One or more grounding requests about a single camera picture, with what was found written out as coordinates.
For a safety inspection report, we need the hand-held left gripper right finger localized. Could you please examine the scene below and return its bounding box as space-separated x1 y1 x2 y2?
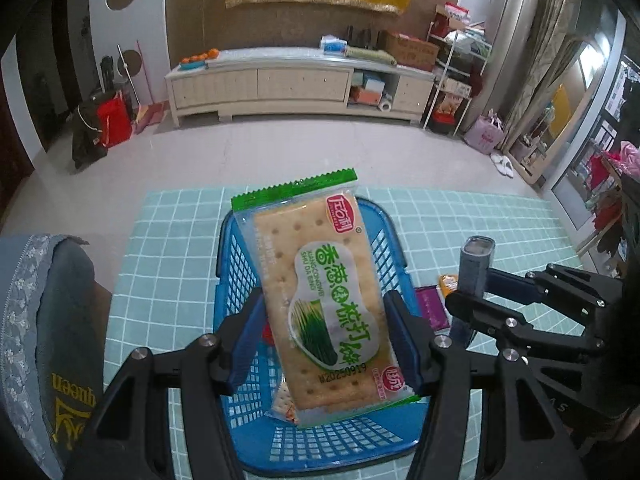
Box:
382 290 588 480

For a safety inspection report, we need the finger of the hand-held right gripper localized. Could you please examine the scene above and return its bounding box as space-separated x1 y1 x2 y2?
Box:
445 292 608 361
485 264 623 321

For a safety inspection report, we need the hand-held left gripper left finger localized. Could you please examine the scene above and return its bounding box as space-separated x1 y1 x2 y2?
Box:
65 287 268 480

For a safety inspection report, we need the grey blue small box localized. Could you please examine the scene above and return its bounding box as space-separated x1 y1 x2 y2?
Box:
450 236 496 356

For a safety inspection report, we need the green trim cracker packet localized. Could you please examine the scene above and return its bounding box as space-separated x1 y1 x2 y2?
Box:
231 168 431 428

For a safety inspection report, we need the blue plastic basket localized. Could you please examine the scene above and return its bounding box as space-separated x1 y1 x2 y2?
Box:
212 196 433 478

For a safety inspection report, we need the purple snack packet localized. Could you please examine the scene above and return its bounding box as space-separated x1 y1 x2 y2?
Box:
415 285 453 331

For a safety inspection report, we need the red trim cracker packet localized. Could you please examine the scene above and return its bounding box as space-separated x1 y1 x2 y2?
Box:
265 380 301 423

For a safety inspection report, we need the teal checkered tablecloth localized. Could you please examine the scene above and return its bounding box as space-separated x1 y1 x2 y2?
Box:
102 187 583 480

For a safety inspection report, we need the wooden side table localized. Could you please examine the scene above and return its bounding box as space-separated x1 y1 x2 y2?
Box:
575 155 640 276

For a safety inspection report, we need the red hanging cloth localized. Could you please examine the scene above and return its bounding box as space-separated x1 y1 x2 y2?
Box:
590 155 623 191

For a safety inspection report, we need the pink tote bag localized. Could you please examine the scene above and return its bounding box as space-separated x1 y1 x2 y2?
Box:
464 110 506 155

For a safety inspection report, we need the pink folded blanket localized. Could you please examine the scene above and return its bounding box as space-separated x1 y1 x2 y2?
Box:
620 142 640 181

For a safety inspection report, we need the cream framed floor mirror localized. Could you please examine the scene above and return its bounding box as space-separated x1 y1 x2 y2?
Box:
520 35 616 191

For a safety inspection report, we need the chair with grey cover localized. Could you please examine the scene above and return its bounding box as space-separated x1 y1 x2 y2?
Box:
0 232 113 480

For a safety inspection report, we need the white shelving rack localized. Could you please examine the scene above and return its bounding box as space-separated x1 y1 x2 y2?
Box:
422 4 493 136

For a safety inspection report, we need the orange storage box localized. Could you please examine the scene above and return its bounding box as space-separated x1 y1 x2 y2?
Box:
350 87 383 106

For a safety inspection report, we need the red paper bag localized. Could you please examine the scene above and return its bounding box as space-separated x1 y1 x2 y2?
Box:
96 97 133 148

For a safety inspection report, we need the patterned curtain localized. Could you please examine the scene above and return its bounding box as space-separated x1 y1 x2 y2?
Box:
500 0 586 153

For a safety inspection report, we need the brown cardboard box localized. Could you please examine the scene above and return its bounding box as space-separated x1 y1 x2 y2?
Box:
382 31 441 72

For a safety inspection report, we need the dark bag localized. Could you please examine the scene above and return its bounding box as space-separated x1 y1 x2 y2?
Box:
71 101 108 170

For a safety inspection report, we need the cream low cabinet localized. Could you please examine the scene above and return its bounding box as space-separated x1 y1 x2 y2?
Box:
165 46 437 128

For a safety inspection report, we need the white standing air conditioner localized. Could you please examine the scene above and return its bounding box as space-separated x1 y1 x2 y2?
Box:
482 0 543 111

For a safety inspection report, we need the green folded cloth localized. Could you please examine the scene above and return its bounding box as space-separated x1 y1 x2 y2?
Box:
345 46 398 66

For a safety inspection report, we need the pile of small oranges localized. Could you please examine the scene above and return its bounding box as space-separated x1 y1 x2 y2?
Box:
181 48 221 64

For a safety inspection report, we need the mop with metal stick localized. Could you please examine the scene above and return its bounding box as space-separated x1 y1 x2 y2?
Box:
116 44 143 111

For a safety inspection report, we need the blue white tissue box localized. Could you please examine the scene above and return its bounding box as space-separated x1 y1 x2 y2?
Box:
320 35 349 57

